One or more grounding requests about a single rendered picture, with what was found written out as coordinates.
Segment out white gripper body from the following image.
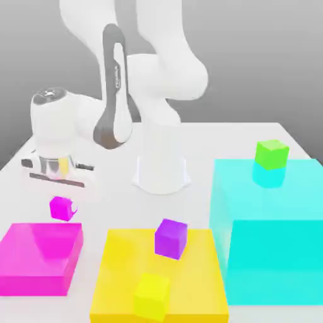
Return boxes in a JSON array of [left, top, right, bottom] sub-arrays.
[[26, 170, 96, 201]]

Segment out small magenta cube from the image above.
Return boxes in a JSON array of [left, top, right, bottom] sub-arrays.
[[49, 196, 76, 223]]

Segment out small purple cube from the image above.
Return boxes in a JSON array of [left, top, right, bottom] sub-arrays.
[[154, 218, 189, 261]]

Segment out small yellow cube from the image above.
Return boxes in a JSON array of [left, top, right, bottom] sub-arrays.
[[133, 273, 170, 323]]

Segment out small cyan cube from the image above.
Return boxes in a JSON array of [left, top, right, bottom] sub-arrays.
[[252, 161, 286, 189]]

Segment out small green cube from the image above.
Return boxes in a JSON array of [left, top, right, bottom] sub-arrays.
[[254, 139, 290, 172]]

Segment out large magenta box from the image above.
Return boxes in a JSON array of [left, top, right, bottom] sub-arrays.
[[0, 222, 85, 297]]

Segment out large yellow box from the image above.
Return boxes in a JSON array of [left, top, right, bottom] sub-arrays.
[[89, 228, 230, 323]]

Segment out large cyan box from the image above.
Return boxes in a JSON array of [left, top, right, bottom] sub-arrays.
[[208, 158, 323, 307]]

